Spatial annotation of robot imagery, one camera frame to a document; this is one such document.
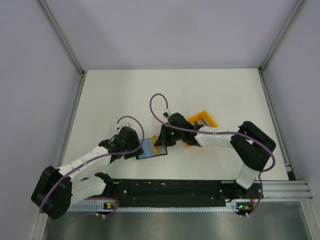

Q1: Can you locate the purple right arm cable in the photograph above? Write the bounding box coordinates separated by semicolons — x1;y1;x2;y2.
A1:
149;93;277;218

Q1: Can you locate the aluminium frame post left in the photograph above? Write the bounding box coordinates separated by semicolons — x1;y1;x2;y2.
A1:
37;0;86;76

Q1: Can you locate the credit card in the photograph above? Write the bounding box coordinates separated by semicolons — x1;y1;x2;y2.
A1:
149;135;161;155

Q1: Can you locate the grey slotted cable duct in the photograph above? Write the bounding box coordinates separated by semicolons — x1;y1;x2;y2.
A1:
67;200;251;213

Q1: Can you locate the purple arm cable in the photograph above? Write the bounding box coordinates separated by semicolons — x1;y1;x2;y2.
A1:
39;115;145;219
149;93;277;218

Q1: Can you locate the yellow plastic bin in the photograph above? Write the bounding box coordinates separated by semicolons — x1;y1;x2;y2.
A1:
186;110;218;128

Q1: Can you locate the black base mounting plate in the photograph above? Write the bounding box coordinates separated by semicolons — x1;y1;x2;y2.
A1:
94;179;261;208

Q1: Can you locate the aluminium frame post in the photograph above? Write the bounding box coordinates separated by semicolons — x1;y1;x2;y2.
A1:
37;0;86;76
258;0;307;73

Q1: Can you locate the aluminium frame post right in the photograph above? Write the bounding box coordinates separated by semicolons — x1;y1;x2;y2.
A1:
258;0;307;73

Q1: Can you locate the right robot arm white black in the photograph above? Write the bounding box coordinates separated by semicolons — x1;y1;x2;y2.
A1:
154;113;276;198

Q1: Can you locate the stack of cards in bin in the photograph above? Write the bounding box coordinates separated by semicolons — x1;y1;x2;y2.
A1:
197;118;212;127

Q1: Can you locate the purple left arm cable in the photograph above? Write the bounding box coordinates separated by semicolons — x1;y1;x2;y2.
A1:
39;115;145;219

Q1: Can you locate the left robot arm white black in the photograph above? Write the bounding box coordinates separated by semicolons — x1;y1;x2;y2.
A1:
31;125;143;220

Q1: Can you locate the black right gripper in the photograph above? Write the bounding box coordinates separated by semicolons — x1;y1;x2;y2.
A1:
155;123;185;147

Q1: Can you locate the aluminium frame rail front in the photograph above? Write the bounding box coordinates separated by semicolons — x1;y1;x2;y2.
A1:
39;180;315;201

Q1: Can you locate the black leather card holder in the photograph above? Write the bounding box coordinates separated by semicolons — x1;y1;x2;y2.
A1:
136;135;168;160

